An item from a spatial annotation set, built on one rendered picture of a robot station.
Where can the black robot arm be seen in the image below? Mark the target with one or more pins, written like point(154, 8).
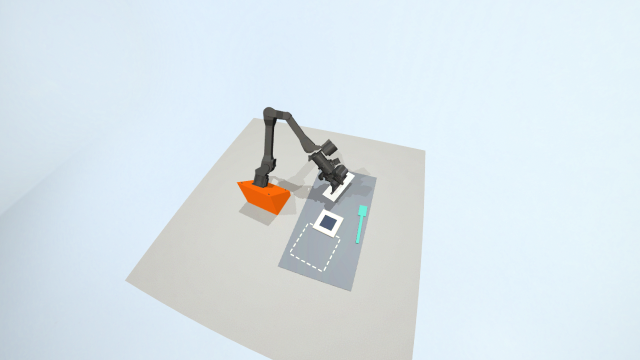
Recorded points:
point(268, 162)

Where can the cream square tile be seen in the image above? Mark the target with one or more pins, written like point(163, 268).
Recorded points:
point(328, 223)

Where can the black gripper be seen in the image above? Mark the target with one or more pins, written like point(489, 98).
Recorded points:
point(329, 173)

